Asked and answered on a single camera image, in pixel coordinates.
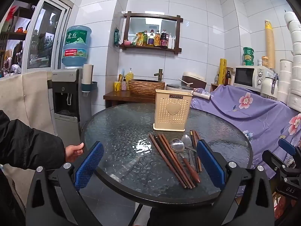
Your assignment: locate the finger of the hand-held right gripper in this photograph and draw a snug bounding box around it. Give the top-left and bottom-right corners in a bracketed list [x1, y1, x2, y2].
[262, 149, 288, 173]
[278, 138, 301, 156]

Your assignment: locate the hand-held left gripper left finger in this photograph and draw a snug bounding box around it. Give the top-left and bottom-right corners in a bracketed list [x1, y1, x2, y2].
[25, 141, 105, 226]

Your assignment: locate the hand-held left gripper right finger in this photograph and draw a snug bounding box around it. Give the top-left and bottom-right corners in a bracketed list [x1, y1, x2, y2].
[196, 139, 275, 226]

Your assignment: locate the steel spoon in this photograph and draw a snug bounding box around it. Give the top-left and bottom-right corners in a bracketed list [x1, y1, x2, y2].
[181, 134, 197, 170]

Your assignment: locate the wooden handled metal spoon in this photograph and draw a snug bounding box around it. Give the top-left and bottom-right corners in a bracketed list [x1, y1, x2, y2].
[170, 138, 202, 183]

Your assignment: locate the dark wooden chopstick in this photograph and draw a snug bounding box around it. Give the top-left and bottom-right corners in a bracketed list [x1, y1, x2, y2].
[153, 134, 190, 189]

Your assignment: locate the beige plastic utensil holder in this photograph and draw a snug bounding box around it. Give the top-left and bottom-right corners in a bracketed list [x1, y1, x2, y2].
[153, 89, 193, 131]

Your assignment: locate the another person's forearm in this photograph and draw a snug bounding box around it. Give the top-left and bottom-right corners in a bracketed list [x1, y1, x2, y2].
[0, 110, 66, 170]

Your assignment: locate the purple floral cloth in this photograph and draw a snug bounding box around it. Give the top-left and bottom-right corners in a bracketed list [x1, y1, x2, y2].
[188, 85, 301, 196]

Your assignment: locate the white electric kettle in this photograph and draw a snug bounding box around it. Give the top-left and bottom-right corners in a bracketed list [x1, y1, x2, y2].
[261, 69, 279, 99]

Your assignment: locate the wooden vanity table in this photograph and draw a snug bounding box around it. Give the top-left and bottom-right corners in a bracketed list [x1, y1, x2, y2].
[103, 91, 157, 109]

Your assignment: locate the teal cup holder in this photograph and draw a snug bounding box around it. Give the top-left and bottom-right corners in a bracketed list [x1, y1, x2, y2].
[81, 81, 98, 97]

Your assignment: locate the white microwave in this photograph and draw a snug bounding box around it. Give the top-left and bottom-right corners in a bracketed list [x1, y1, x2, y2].
[233, 65, 271, 92]

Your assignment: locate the white pot with glass lid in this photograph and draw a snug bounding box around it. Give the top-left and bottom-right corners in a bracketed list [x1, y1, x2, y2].
[166, 83, 213, 100]

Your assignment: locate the grey water dispenser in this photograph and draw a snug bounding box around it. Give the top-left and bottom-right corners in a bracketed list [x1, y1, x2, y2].
[48, 68, 84, 136]

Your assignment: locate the brown white rice cooker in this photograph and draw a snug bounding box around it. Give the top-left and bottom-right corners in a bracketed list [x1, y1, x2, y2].
[182, 72, 207, 90]

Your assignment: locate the white paper cup sleeve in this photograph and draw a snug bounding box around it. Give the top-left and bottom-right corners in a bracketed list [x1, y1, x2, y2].
[83, 64, 93, 85]

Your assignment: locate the beige cloth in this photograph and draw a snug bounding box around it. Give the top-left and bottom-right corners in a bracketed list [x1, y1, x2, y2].
[0, 71, 59, 209]

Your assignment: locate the yellow roll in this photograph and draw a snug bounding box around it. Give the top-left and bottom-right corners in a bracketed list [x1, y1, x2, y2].
[219, 58, 227, 86]

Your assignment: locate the woven wash basin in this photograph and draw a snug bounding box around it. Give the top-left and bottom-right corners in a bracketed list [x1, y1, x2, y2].
[128, 79, 165, 96]

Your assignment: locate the yellow soap dispenser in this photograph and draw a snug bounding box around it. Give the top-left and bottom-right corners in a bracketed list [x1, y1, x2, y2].
[125, 68, 134, 90]

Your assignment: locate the tall paper cup stack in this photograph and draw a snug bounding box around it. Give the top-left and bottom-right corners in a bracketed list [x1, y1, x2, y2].
[265, 20, 275, 70]

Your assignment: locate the blue water jug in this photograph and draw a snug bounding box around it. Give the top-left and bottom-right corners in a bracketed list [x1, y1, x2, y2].
[62, 25, 92, 69]

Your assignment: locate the dark sauce bottle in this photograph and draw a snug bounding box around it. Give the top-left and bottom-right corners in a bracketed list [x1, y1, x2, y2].
[160, 29, 169, 48]

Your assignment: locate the sliding window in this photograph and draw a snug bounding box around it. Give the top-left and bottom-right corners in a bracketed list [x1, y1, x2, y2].
[24, 0, 72, 72]

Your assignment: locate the wooden display shelf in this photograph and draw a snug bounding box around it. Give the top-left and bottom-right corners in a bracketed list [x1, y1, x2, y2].
[0, 0, 32, 76]

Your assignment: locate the wooden framed mirror shelf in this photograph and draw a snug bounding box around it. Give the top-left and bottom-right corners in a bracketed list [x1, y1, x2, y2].
[119, 11, 182, 55]

